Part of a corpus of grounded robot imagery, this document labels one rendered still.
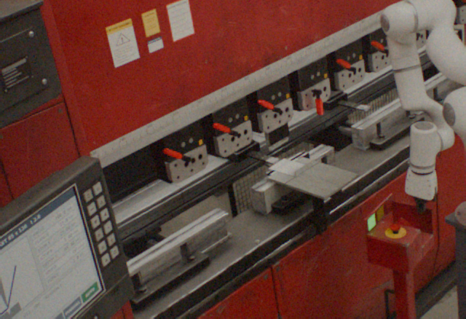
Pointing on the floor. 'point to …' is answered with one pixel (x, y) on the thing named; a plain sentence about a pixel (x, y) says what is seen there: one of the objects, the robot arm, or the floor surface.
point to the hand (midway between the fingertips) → (421, 206)
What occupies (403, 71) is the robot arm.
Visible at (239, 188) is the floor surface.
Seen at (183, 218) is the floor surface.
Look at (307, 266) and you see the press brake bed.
